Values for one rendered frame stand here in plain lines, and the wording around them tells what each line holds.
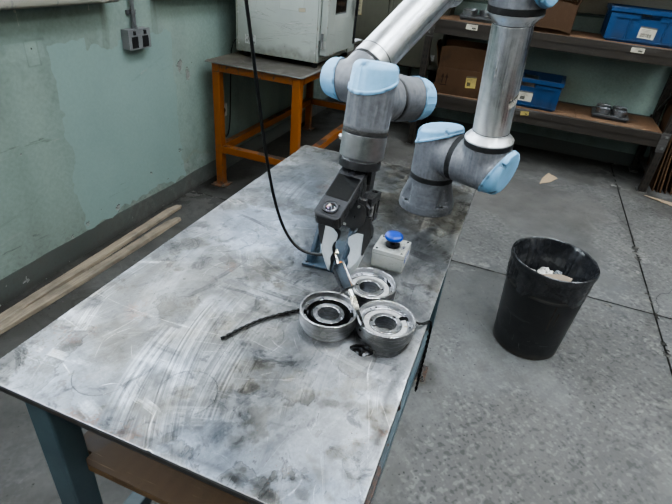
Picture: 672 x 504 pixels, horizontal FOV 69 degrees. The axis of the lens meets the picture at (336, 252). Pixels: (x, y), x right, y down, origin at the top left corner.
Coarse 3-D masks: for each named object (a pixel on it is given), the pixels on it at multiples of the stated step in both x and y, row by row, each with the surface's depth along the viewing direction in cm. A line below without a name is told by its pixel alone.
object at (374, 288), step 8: (360, 272) 100; (368, 272) 100; (376, 272) 100; (384, 272) 99; (360, 280) 98; (368, 280) 98; (376, 280) 98; (384, 280) 99; (392, 280) 97; (360, 288) 98; (368, 288) 99; (376, 288) 98; (392, 288) 96; (360, 296) 92; (368, 296) 94; (384, 296) 92; (392, 296) 94; (360, 304) 92
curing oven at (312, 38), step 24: (240, 0) 282; (264, 0) 277; (288, 0) 272; (312, 0) 267; (336, 0) 275; (240, 24) 289; (264, 24) 283; (288, 24) 278; (312, 24) 273; (336, 24) 284; (240, 48) 296; (264, 48) 290; (288, 48) 285; (312, 48) 280; (336, 48) 294
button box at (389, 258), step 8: (384, 240) 109; (376, 248) 106; (384, 248) 106; (392, 248) 106; (400, 248) 107; (408, 248) 107; (376, 256) 106; (384, 256) 106; (392, 256) 105; (400, 256) 104; (408, 256) 111; (376, 264) 107; (384, 264) 107; (392, 264) 106; (400, 264) 105; (400, 272) 106
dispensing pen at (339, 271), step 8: (336, 256) 89; (336, 264) 87; (336, 272) 86; (344, 272) 86; (336, 280) 90; (344, 280) 86; (344, 288) 86; (352, 288) 88; (352, 296) 87; (352, 304) 87
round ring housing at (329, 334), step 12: (312, 300) 91; (336, 300) 92; (348, 300) 91; (300, 312) 86; (324, 312) 90; (336, 312) 90; (312, 324) 84; (348, 324) 84; (312, 336) 86; (324, 336) 84; (336, 336) 84
